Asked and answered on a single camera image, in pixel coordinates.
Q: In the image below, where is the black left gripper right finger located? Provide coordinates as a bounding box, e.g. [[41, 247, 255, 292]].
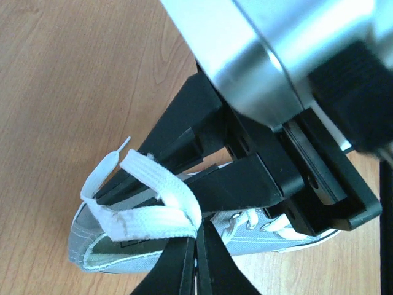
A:
[[195, 218, 260, 295]]

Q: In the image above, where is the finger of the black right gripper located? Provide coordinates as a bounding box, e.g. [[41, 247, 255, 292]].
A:
[[178, 153, 284, 215], [93, 72, 224, 205]]

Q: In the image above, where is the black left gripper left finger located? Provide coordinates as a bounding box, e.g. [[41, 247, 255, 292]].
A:
[[132, 237, 196, 295]]

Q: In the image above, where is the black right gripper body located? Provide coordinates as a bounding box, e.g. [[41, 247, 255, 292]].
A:
[[225, 109, 382, 235]]

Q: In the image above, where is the grey sneaker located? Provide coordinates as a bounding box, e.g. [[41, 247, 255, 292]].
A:
[[66, 171, 341, 274]]

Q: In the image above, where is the white shoelace of sneaker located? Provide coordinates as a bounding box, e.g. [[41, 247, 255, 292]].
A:
[[79, 136, 286, 242]]

